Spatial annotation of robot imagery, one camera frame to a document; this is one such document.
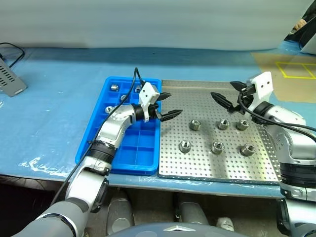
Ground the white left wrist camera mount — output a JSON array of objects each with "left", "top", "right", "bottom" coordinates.
[{"left": 138, "top": 82, "right": 161, "bottom": 123}]

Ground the dark rounded shape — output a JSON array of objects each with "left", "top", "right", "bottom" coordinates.
[
  {"left": 106, "top": 190, "right": 135, "bottom": 236},
  {"left": 176, "top": 194, "right": 209, "bottom": 226}
]

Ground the perforated metal plate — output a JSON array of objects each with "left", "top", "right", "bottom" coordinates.
[{"left": 157, "top": 79, "right": 283, "bottom": 186}]

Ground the bystander in dark clothing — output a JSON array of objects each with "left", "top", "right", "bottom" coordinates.
[{"left": 283, "top": 4, "right": 316, "bottom": 50}]

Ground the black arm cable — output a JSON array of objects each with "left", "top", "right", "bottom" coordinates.
[
  {"left": 49, "top": 67, "right": 146, "bottom": 207},
  {"left": 237, "top": 91, "right": 316, "bottom": 144}
]

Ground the brown cardboard mat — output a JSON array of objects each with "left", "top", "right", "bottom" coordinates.
[{"left": 250, "top": 51, "right": 316, "bottom": 103}]

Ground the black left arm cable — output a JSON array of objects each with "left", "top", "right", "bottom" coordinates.
[{"left": 49, "top": 67, "right": 146, "bottom": 207}]

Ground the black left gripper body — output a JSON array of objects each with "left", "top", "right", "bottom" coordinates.
[{"left": 149, "top": 102, "right": 163, "bottom": 120}]

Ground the grey vented metal device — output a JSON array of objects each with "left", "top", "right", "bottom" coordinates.
[{"left": 0, "top": 57, "right": 28, "bottom": 98}]

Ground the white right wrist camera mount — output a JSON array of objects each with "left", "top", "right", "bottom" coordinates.
[{"left": 246, "top": 71, "right": 275, "bottom": 110}]

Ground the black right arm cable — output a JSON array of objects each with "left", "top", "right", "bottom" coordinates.
[{"left": 237, "top": 91, "right": 316, "bottom": 144}]

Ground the small white rounded object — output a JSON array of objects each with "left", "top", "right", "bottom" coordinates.
[{"left": 216, "top": 216, "right": 236, "bottom": 233}]

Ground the bystander bare hand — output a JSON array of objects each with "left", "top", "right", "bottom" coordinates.
[{"left": 294, "top": 18, "right": 308, "bottom": 30}]

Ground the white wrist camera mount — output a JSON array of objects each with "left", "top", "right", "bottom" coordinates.
[
  {"left": 138, "top": 82, "right": 161, "bottom": 123},
  {"left": 246, "top": 71, "right": 275, "bottom": 110}
]

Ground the blue plastic compartment tray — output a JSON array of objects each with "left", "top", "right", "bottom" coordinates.
[{"left": 75, "top": 76, "right": 162, "bottom": 176}]

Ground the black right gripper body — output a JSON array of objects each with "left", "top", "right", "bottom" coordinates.
[{"left": 227, "top": 83, "right": 256, "bottom": 116}]

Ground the thin black table cable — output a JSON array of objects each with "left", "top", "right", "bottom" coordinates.
[{"left": 0, "top": 42, "right": 26, "bottom": 69}]

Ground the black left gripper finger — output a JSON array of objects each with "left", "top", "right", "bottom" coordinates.
[
  {"left": 157, "top": 92, "right": 172, "bottom": 102},
  {"left": 160, "top": 109, "right": 184, "bottom": 122}
]

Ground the grey robot torso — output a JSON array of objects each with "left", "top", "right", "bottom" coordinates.
[{"left": 105, "top": 220, "right": 224, "bottom": 237}]

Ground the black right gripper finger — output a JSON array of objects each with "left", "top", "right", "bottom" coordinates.
[
  {"left": 210, "top": 91, "right": 235, "bottom": 110},
  {"left": 230, "top": 80, "right": 248, "bottom": 92}
]

